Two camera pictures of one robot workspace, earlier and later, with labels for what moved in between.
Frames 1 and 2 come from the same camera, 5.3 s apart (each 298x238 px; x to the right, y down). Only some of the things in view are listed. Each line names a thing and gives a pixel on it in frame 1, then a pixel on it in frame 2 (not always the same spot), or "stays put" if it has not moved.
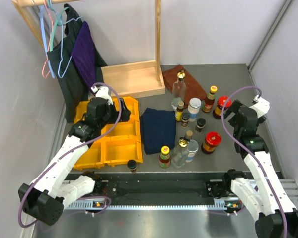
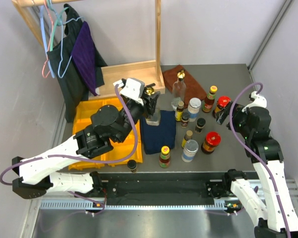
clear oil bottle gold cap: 179,89 stays put
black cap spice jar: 132,164 stays put
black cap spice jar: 185,119 stays put
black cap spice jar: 200,124 stays put
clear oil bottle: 180,153 -> 154,119
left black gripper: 125,113 -> 149,104
